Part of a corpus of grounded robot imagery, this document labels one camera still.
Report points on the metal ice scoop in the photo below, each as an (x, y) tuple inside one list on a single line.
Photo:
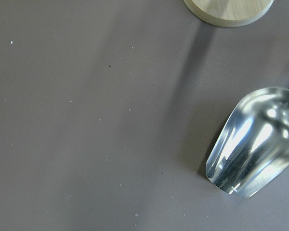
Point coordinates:
[(253, 146)]

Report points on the wooden mug tree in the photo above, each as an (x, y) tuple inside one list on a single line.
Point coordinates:
[(229, 13)]

